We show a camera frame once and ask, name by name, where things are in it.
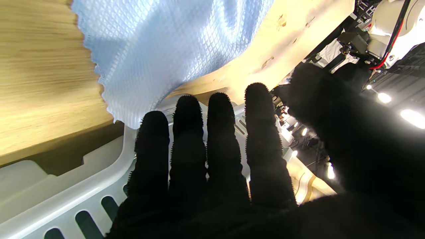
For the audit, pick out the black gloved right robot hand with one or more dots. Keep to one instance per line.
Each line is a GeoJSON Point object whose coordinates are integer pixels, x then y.
{"type": "Point", "coordinates": [332, 186]}

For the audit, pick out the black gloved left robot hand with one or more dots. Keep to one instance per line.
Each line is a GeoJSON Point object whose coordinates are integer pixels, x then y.
{"type": "Point", "coordinates": [353, 76]}

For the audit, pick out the blue cleaning cloth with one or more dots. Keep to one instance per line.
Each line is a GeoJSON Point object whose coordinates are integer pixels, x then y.
{"type": "Point", "coordinates": [159, 56]}

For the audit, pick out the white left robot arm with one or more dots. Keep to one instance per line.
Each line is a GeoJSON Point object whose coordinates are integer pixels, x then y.
{"type": "Point", "coordinates": [395, 26]}

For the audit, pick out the light blue plastic dish basket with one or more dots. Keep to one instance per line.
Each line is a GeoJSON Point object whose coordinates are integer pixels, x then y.
{"type": "Point", "coordinates": [83, 196]}

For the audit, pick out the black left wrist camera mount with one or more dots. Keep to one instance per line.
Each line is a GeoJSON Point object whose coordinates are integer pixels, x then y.
{"type": "Point", "coordinates": [352, 43]}

